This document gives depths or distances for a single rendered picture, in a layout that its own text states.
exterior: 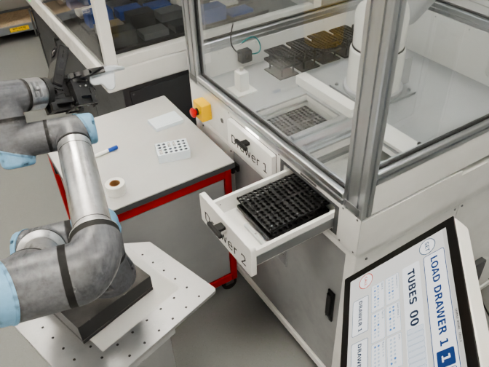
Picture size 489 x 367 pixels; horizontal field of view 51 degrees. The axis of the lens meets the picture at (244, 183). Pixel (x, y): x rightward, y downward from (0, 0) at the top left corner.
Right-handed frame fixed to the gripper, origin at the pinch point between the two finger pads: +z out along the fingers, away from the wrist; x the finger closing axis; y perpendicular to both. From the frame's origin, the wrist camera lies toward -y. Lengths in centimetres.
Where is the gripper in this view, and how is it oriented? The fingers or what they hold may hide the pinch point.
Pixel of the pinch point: (108, 76)
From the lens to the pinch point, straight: 143.3
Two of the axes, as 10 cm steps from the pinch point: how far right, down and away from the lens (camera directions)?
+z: 6.3, -2.5, 7.3
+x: 7.0, -2.3, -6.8
